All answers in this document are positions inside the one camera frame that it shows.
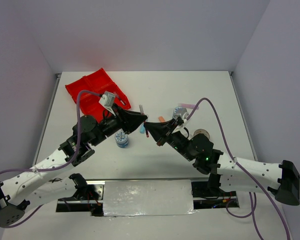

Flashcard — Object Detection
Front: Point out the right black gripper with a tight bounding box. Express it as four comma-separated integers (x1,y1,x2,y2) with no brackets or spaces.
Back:
144,118,195,161

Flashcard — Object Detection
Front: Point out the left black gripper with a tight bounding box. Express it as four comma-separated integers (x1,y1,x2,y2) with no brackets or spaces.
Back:
90,102,148,146

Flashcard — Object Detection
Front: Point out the orange highlighter marker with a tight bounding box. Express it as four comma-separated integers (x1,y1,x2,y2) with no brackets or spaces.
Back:
158,116,165,122

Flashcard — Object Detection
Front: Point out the blue highlighter marker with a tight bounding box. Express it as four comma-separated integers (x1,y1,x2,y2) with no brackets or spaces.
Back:
139,123,146,134

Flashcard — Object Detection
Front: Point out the blue paint jar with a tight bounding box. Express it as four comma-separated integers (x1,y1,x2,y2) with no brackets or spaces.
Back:
114,130,129,148
172,106,188,119

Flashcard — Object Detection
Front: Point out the blue pen refill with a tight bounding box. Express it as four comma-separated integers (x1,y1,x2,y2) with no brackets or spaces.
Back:
114,92,126,106

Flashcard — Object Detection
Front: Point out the pink highlighter marker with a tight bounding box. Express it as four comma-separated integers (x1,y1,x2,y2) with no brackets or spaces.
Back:
178,103,199,109

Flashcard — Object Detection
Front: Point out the large clear tape roll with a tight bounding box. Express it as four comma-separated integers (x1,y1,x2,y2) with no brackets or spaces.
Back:
193,128,210,139

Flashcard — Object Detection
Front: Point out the red pen refill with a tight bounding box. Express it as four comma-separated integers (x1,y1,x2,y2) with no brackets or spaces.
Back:
143,121,150,138

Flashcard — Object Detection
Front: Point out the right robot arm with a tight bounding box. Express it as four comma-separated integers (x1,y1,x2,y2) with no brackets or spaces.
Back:
145,118,300,206

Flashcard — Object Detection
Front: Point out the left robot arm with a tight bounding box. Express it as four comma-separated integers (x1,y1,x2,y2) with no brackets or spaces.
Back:
0,104,147,228

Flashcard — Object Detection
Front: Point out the red four-compartment tray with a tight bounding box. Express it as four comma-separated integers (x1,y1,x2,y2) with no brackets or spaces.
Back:
65,67,132,123

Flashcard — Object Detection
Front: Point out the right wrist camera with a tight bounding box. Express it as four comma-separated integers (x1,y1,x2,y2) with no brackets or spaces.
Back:
174,108,189,125

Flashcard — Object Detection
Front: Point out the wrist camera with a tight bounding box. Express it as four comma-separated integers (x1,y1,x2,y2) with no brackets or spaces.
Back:
99,91,116,113
174,108,189,125

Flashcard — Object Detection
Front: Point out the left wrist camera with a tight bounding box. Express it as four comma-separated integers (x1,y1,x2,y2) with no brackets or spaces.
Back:
99,91,116,113

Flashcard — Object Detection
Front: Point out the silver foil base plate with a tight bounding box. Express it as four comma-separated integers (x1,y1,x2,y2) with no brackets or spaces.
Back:
103,179,195,217

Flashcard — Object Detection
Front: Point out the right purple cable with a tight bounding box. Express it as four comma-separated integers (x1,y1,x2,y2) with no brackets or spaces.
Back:
186,97,291,240

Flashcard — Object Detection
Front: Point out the purple cable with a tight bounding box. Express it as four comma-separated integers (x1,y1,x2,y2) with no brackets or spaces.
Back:
186,97,291,240
0,90,103,227

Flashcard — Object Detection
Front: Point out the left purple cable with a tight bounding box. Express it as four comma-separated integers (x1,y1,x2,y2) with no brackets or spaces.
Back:
0,90,103,227

